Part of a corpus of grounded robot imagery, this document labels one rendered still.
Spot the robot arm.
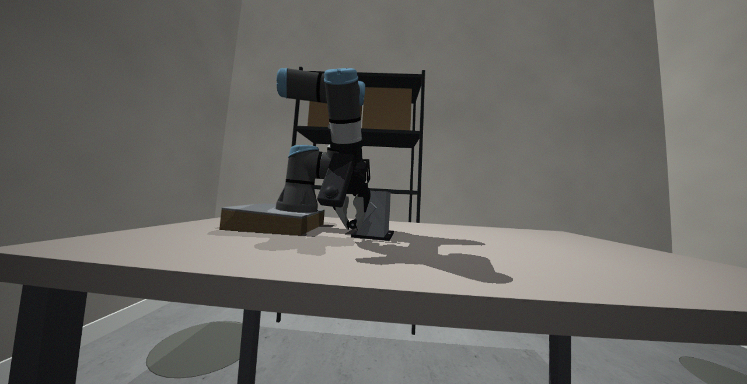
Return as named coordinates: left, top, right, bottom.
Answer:
left=275, top=68, right=365, bottom=212

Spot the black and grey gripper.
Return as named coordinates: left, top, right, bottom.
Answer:
left=330, top=137, right=371, bottom=230

